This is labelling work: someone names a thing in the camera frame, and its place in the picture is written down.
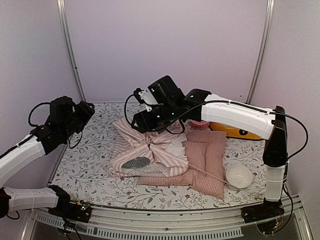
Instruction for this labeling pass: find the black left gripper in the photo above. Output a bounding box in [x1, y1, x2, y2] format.
[62, 100, 96, 140]

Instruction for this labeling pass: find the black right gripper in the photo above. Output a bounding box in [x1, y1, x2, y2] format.
[129, 102, 176, 135]

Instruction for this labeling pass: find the white tent pole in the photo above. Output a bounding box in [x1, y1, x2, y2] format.
[188, 163, 242, 190]

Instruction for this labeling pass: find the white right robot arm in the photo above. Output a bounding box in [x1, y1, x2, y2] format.
[130, 75, 288, 218]

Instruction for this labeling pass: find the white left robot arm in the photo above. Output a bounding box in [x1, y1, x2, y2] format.
[0, 96, 95, 223]

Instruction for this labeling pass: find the pink round pet bowl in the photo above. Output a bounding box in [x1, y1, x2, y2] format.
[189, 120, 210, 130]

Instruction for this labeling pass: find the pink gingham cushion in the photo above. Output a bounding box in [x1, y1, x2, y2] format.
[137, 130, 226, 199]

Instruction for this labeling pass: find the floral tablecloth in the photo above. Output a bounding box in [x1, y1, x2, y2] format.
[51, 102, 266, 211]

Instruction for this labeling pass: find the yellow double bowl stand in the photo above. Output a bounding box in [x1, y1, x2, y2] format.
[209, 122, 262, 141]

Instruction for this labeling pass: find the white ceramic bowl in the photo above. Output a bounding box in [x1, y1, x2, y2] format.
[225, 164, 253, 191]

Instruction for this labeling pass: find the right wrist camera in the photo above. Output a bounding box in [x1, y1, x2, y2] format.
[133, 88, 158, 112]

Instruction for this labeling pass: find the left aluminium corner post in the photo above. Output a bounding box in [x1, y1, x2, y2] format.
[56, 0, 86, 101]

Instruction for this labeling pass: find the aluminium corner post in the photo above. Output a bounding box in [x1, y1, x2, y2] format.
[56, 0, 86, 101]
[246, 0, 275, 104]

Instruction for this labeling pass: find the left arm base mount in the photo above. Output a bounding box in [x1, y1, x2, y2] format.
[48, 200, 92, 223]

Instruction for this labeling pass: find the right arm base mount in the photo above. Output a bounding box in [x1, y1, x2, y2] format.
[241, 201, 285, 223]

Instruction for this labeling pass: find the right aluminium corner post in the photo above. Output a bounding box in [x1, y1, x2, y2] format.
[246, 0, 275, 104]

